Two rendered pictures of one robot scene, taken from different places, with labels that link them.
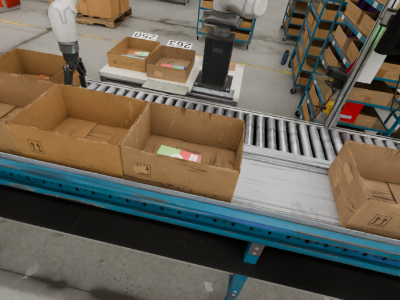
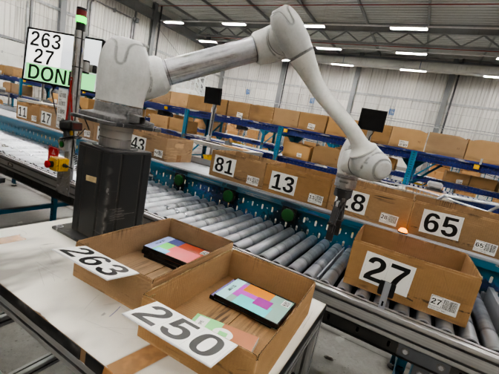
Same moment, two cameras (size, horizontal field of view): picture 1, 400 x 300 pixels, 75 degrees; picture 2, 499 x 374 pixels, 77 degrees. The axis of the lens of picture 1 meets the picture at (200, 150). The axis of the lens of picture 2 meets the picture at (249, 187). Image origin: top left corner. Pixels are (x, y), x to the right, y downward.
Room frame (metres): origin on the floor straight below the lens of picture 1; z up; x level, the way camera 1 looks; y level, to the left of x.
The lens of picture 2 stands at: (2.62, 0.83, 1.23)
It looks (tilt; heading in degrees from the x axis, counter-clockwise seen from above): 11 degrees down; 202
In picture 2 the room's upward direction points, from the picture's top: 11 degrees clockwise
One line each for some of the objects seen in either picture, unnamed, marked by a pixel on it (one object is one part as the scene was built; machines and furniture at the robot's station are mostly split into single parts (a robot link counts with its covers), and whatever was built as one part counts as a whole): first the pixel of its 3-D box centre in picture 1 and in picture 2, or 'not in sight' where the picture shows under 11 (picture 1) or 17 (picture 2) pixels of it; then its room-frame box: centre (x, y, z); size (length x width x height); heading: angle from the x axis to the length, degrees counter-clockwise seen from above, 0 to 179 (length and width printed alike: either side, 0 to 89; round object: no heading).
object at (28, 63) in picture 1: (35, 76); (406, 267); (1.33, 1.01, 0.83); 0.39 x 0.29 x 0.17; 86
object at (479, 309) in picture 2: not in sight; (482, 320); (1.31, 1.29, 0.72); 0.52 x 0.05 x 0.05; 175
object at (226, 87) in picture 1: (217, 59); (111, 190); (1.77, -0.03, 0.91); 0.26 x 0.26 x 0.33; 84
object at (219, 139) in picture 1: (187, 149); (247, 168); (0.73, 0.05, 0.96); 0.39 x 0.29 x 0.17; 85
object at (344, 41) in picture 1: (357, 38); not in sight; (2.47, -1.23, 0.99); 0.40 x 0.30 x 0.10; 172
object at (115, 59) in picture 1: (135, 53); (237, 304); (1.94, 0.60, 0.80); 0.38 x 0.28 x 0.10; 176
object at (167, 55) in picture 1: (172, 63); (161, 256); (1.87, 0.29, 0.80); 0.38 x 0.28 x 0.10; 176
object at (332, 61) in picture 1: (347, 61); not in sight; (2.47, -1.23, 0.79); 0.40 x 0.30 x 0.10; 176
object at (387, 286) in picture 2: not in sight; (384, 297); (1.54, 0.94, 0.78); 0.05 x 0.01 x 0.11; 85
